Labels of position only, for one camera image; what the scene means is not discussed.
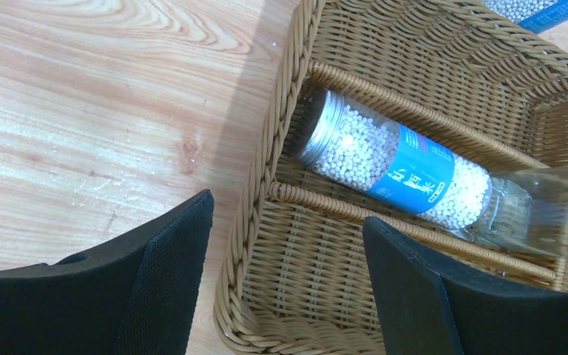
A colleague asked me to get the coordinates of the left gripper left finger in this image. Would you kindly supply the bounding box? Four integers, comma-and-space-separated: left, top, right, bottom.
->
0, 190, 214, 354

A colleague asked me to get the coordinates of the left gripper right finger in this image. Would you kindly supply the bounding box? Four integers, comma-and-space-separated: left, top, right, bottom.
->
362, 217, 568, 354

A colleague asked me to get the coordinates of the silver-lid pepper jar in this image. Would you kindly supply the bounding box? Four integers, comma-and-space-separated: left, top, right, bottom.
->
483, 0, 568, 34
296, 89, 491, 231

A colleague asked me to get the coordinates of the woven wicker divided basket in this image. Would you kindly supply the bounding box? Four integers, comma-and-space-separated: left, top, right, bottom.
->
214, 1, 568, 354

